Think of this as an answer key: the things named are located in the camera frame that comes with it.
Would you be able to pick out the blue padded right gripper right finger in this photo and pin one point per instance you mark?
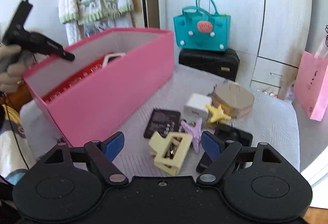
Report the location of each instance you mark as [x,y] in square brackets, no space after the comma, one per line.
[212,145]

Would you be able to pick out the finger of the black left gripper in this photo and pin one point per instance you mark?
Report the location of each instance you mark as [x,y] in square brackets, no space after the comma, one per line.
[43,45]

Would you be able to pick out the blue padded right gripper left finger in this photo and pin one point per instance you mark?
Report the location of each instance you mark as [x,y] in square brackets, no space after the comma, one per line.
[112,146]

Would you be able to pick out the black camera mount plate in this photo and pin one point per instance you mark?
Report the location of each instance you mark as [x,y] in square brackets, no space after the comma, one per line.
[224,133]

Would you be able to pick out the purple starfish hair clip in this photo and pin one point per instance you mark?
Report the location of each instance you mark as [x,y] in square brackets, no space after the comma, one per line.
[195,131]

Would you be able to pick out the cream hair claw clip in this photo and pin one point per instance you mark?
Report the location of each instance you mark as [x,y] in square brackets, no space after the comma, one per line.
[171,151]

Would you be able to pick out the white wifi router device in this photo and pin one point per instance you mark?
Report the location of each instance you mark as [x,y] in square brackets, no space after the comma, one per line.
[110,57]

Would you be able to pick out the gloved left hand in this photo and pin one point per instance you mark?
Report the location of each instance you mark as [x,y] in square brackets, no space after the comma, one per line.
[13,73]

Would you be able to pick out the yellow starfish hair clip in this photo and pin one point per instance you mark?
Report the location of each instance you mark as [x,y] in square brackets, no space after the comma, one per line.
[217,114]

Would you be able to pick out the white charger adapter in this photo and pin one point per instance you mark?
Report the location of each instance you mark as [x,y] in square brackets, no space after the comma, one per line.
[195,107]

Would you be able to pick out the white quilted blanket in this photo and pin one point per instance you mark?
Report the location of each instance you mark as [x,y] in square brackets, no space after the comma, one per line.
[271,120]

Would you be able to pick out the black card packet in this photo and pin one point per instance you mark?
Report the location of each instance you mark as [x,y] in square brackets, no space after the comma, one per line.
[163,122]

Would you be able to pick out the pink storage box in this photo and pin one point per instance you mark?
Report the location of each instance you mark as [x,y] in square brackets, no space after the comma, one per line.
[88,102]

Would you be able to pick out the black suitcase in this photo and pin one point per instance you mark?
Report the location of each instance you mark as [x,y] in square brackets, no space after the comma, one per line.
[223,64]

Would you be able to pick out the pink paper bag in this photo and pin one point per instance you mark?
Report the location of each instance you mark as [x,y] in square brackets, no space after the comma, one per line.
[311,83]

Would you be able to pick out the teal felt handbag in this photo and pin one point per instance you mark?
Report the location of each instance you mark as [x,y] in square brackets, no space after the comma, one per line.
[197,29]

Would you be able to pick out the white wardrobe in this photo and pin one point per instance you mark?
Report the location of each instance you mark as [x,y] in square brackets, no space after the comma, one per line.
[269,37]

